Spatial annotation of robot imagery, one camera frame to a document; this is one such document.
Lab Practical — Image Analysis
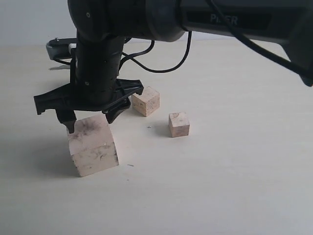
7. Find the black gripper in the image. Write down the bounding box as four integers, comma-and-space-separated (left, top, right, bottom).
34, 37, 144, 134

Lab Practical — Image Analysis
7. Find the largest wooden cube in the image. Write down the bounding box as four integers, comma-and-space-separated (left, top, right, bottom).
67, 114, 119, 177

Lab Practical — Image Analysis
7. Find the medium small wooden cube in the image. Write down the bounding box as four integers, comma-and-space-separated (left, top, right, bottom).
132, 87, 160, 117

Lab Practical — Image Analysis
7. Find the smallest wooden cube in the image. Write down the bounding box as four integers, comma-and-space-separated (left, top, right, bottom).
169, 112, 190, 138

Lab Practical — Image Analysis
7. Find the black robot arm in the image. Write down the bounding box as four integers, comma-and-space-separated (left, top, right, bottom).
34, 0, 313, 133

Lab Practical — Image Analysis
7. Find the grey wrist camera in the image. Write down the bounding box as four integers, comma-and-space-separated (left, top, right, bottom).
46, 38, 77, 60

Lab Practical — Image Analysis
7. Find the black cable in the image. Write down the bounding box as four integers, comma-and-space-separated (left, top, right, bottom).
118, 31, 193, 73

